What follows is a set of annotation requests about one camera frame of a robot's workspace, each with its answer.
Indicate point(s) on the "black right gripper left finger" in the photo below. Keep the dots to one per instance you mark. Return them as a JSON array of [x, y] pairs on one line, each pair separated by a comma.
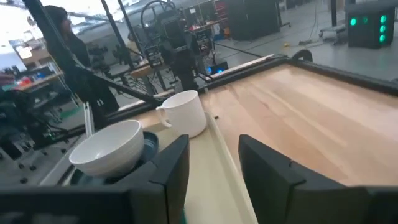
[[164, 193]]

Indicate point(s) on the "black cabinet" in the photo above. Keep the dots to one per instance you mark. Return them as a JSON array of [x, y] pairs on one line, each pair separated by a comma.
[[252, 18]]

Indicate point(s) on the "black and white bowl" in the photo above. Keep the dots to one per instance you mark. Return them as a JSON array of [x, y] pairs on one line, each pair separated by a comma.
[[151, 144]]

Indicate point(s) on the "black computer with green lights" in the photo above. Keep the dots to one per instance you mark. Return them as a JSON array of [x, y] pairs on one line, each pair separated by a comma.
[[367, 31]]

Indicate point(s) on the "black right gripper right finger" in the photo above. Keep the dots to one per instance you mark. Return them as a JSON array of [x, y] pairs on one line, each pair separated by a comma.
[[270, 186]]

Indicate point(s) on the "beige plastic tray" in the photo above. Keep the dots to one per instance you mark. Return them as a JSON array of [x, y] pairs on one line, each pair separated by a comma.
[[211, 186]]

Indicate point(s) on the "person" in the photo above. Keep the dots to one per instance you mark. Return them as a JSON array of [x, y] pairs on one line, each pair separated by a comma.
[[77, 46]]

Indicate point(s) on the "black background robot arm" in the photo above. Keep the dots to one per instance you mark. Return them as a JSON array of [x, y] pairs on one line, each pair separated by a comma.
[[28, 121]]

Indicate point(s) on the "black table clamp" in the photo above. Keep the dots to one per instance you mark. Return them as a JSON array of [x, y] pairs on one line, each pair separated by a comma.
[[301, 53]]

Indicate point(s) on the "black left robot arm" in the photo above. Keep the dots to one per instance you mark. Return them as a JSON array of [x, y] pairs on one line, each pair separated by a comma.
[[186, 68]]

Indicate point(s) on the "black rig upright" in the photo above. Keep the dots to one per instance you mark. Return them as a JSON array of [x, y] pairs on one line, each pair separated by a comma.
[[46, 34]]

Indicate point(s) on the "wooden workbench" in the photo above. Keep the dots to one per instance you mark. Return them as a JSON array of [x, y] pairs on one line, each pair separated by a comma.
[[34, 82]]

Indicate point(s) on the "black computer with blue lights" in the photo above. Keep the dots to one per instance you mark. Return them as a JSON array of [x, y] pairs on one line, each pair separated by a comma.
[[217, 68]]

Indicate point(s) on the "white mug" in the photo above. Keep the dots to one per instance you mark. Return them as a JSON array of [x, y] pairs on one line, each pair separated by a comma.
[[186, 112]]

